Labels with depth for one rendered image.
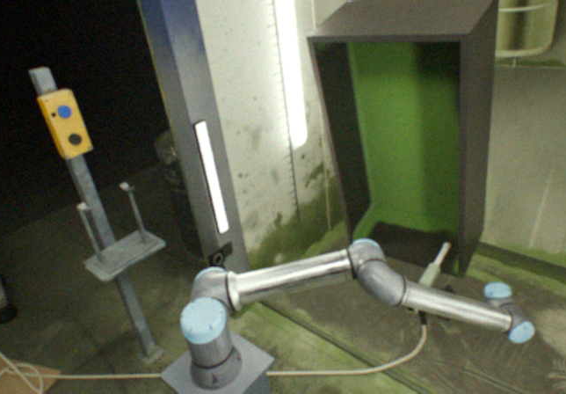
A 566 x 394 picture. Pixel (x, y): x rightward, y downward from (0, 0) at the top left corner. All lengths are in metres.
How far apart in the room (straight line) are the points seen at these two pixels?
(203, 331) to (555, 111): 2.41
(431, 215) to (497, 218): 0.60
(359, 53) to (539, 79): 1.37
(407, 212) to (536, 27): 1.16
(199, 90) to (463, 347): 1.85
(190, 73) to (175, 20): 0.23
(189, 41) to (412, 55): 0.97
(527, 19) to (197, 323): 2.21
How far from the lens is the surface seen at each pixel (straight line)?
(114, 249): 2.25
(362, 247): 1.65
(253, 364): 1.72
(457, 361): 2.51
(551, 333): 2.77
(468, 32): 1.58
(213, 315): 1.54
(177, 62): 2.05
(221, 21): 2.20
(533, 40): 2.81
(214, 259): 2.41
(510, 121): 3.14
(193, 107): 2.12
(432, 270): 2.18
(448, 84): 2.07
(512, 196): 3.06
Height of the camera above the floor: 1.95
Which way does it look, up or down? 29 degrees down
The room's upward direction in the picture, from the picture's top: 8 degrees counter-clockwise
